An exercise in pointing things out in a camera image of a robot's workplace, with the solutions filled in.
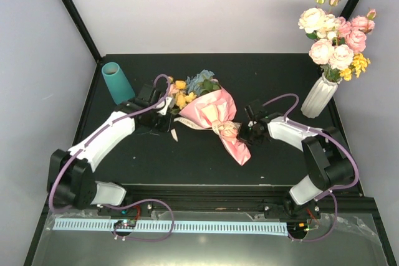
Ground yellow and blue flower bunch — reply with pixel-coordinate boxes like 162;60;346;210
168;69;221;115

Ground pink wrapping paper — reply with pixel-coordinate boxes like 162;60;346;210
174;88;251;166

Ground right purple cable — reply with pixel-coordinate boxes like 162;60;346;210
261;92;360;244

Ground left black frame post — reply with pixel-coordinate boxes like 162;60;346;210
61;0;102;62

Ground left small circuit board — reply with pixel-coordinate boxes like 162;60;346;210
113;219;137;229

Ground black aluminium rail base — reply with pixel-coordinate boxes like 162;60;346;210
116;185;318;219

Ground small circuit board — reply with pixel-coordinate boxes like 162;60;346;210
113;219;137;229
287;222;319;234

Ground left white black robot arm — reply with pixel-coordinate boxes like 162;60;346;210
48;85;173;216

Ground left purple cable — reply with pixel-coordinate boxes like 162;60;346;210
48;74;175;242

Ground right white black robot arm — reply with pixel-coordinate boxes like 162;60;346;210
238;113;359;218

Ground pink and white rose bouquet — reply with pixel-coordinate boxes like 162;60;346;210
298;0;377;83

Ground light blue slotted cable duct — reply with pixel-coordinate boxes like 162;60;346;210
52;218;288;237

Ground cream printed ribbon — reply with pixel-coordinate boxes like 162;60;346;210
170;116;243;141

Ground teal conical vase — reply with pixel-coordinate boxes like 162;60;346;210
102;62;135;105

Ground right small circuit board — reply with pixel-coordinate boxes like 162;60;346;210
287;222;319;234

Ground purple cable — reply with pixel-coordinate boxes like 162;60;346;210
261;92;360;244
48;74;175;242

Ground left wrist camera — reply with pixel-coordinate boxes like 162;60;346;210
155;97;175;115

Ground white ribbed vase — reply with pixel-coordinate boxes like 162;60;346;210
300;74;342;118

